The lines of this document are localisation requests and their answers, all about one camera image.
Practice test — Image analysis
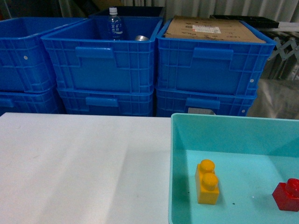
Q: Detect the blue crate upper right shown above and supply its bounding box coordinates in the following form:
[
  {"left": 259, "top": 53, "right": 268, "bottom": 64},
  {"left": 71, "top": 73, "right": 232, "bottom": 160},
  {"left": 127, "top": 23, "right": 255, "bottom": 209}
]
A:
[{"left": 157, "top": 20, "right": 276, "bottom": 96}]

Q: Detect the blue crate lower middle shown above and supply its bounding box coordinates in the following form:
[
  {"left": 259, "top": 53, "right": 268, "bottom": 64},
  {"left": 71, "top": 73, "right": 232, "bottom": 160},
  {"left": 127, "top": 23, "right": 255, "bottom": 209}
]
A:
[{"left": 57, "top": 88, "right": 154, "bottom": 117}]

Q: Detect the blue crate upper left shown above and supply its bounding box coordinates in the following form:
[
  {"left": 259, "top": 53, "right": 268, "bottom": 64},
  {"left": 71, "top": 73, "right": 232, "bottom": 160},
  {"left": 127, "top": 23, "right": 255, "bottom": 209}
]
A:
[{"left": 0, "top": 17, "right": 82, "bottom": 93}]

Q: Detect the teal plastic tray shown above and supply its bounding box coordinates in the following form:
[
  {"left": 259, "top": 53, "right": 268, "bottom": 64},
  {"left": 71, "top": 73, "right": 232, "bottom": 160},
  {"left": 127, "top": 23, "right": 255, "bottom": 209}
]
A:
[{"left": 168, "top": 113, "right": 299, "bottom": 224}]

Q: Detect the clear water bottle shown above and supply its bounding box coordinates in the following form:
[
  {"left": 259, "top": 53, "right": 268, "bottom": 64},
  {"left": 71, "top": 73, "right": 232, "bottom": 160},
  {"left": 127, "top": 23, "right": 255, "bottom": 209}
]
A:
[{"left": 107, "top": 7, "right": 124, "bottom": 41}]

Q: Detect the blue crate lower right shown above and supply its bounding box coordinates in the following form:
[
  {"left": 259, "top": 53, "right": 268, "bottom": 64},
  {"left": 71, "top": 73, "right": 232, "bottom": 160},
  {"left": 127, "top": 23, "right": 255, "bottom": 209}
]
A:
[{"left": 156, "top": 88, "right": 257, "bottom": 117}]

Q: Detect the red toy block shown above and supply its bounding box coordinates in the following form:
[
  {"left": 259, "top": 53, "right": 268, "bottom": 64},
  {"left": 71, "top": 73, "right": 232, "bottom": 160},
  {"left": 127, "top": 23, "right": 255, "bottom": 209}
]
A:
[{"left": 272, "top": 178, "right": 299, "bottom": 212}]

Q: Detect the silver metal can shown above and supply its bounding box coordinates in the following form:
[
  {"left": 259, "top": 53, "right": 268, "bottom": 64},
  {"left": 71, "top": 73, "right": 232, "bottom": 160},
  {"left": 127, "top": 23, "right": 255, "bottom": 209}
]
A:
[{"left": 135, "top": 35, "right": 149, "bottom": 42}]

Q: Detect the brown cardboard box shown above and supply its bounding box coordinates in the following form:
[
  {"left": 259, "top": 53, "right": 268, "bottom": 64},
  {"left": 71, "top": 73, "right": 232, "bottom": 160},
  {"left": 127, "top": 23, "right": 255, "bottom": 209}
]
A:
[{"left": 164, "top": 16, "right": 265, "bottom": 43}]

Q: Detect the blue crate lower left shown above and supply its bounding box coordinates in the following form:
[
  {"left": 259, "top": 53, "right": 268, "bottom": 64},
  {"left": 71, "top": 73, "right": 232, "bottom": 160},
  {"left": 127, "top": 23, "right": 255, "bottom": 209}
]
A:
[{"left": 0, "top": 86, "right": 66, "bottom": 115}]

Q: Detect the black plastic tray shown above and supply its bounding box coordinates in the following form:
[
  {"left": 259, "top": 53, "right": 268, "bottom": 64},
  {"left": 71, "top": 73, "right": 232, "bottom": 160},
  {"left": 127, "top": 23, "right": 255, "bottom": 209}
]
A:
[{"left": 209, "top": 14, "right": 279, "bottom": 28}]

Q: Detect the expandable roller conveyor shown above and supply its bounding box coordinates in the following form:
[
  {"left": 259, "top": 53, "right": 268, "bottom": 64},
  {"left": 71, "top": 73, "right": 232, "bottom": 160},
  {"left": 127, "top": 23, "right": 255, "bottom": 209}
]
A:
[{"left": 267, "top": 32, "right": 299, "bottom": 81}]

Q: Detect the blue crate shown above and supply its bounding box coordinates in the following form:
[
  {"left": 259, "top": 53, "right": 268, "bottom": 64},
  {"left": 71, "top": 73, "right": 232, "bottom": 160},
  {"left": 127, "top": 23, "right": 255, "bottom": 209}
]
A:
[
  {"left": 156, "top": 88, "right": 257, "bottom": 117},
  {"left": 0, "top": 17, "right": 82, "bottom": 93},
  {"left": 57, "top": 88, "right": 154, "bottom": 117},
  {"left": 157, "top": 20, "right": 276, "bottom": 96},
  {"left": 42, "top": 16, "right": 163, "bottom": 94},
  {"left": 0, "top": 86, "right": 66, "bottom": 115}
]

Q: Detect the blue crate upper middle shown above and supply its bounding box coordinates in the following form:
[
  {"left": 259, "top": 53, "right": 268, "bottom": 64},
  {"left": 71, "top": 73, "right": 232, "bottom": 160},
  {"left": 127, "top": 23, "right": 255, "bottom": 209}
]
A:
[{"left": 42, "top": 16, "right": 163, "bottom": 94}]

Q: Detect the yellow toy block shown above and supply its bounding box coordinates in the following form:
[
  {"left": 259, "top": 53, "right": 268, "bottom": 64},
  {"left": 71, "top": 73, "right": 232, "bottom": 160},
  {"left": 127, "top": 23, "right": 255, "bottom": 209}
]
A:
[{"left": 194, "top": 159, "right": 220, "bottom": 205}]

